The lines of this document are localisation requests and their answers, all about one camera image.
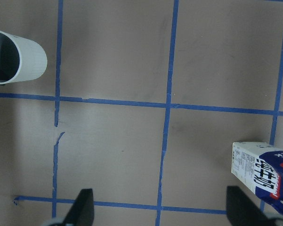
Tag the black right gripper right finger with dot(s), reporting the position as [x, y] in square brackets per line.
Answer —
[241, 211]

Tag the blue white milk carton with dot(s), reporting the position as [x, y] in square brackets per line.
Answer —
[259, 166]

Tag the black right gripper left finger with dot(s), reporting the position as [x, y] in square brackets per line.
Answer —
[81, 212]

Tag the white mug grey inside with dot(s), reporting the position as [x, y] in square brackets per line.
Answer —
[21, 59]

